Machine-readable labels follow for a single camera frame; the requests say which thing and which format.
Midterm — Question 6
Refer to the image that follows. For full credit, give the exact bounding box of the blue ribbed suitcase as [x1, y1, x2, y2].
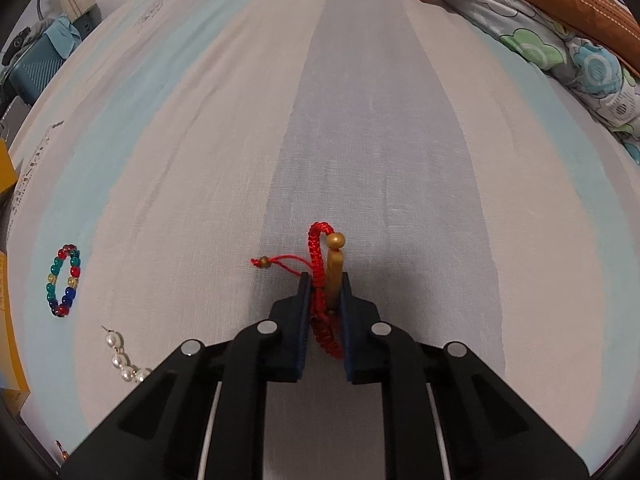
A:
[7, 42, 68, 107]

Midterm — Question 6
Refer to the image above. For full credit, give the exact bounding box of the striped bed sheet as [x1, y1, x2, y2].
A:
[7, 0, 640, 480]

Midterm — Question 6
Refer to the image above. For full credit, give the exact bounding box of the pearl bead string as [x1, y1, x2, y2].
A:
[102, 327, 153, 385]

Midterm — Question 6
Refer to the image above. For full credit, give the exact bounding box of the floral quilt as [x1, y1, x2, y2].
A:
[445, 0, 640, 166]

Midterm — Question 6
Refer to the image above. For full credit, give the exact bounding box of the light blue cloth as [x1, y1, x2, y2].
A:
[42, 16, 83, 58]

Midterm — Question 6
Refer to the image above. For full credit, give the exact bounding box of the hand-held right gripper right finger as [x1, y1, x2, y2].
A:
[340, 272, 591, 480]

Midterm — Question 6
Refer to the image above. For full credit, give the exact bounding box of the multicolour bead bracelet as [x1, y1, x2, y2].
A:
[46, 243, 82, 320]

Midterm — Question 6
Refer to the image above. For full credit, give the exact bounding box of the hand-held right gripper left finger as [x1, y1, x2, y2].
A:
[59, 272, 313, 480]

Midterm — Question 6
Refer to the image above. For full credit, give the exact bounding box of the blue yellow cardboard box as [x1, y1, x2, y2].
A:
[0, 137, 31, 411]

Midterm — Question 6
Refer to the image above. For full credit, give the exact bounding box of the red braided cord bracelet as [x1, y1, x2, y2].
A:
[251, 221, 347, 361]

